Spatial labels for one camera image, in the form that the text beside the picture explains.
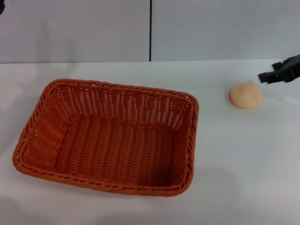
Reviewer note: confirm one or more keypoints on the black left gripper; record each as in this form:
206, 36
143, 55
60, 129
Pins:
1, 5

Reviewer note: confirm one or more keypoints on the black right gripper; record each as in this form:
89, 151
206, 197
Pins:
293, 68

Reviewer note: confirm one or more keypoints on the pale peach steamed bun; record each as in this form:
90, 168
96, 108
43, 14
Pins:
245, 95

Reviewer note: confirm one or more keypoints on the orange woven plastic basket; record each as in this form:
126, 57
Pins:
112, 145

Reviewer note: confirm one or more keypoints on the black vertical wall joint strip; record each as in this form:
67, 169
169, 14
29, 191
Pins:
150, 30

